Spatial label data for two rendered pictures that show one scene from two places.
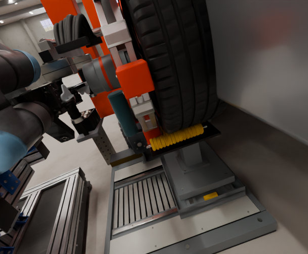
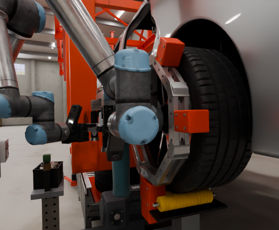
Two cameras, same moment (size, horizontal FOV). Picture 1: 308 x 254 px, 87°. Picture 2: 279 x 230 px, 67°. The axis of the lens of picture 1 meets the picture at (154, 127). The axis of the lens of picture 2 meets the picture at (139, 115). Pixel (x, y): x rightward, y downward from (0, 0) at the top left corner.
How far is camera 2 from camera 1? 0.41 m
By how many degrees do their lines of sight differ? 33
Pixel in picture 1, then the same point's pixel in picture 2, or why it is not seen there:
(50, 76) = (109, 102)
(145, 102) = (185, 145)
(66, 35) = not seen: hidden behind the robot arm
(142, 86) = (202, 126)
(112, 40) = (177, 91)
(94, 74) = not seen: hidden behind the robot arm
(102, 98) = (85, 149)
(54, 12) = (77, 61)
